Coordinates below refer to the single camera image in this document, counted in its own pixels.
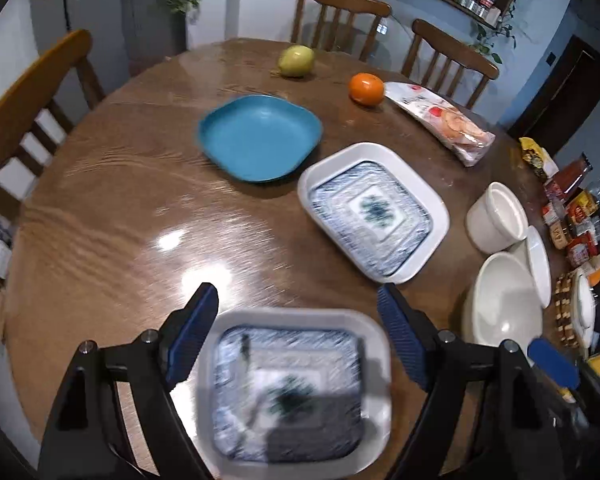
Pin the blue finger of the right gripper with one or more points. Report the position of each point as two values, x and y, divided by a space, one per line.
553 364

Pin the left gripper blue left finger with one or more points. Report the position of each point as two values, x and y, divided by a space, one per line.
185 331

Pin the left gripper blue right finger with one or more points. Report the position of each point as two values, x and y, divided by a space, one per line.
410 331

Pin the large white bowl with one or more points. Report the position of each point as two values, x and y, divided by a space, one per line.
502 304

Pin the medium white bowl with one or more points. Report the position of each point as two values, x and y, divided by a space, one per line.
532 254

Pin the patterned square plate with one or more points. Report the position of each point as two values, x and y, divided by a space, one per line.
286 393
379 211

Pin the blue square plate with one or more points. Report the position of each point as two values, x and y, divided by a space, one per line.
259 138

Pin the white bowl with flower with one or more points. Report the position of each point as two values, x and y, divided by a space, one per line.
585 304

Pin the patterned square dish on trivet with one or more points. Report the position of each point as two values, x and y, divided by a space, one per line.
580 309

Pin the beaded wooden trivet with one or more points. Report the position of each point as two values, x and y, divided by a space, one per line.
563 318

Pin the red chili jar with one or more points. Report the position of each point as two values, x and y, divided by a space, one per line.
581 249

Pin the dark sauce jar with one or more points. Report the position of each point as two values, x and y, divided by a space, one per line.
559 234

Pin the white ceramic cup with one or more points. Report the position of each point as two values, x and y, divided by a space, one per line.
496 220

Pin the red sauce bottle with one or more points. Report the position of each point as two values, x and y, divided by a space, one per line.
565 182

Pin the white snack bag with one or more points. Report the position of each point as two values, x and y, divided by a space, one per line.
444 120

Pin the yellow snack packet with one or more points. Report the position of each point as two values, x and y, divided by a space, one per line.
537 158

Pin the orange tangerine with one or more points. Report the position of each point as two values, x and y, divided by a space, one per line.
366 89

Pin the wooden chair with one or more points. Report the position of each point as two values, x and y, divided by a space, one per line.
336 19
448 51
34 91

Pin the wooden chair back right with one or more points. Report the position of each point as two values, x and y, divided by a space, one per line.
448 51

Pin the green pear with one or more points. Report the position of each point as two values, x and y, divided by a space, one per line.
295 62

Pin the green plant on shelf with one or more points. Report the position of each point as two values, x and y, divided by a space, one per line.
487 40

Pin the grey refrigerator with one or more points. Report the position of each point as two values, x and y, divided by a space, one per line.
129 36

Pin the wooden chair back left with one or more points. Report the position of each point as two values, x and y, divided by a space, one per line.
336 19

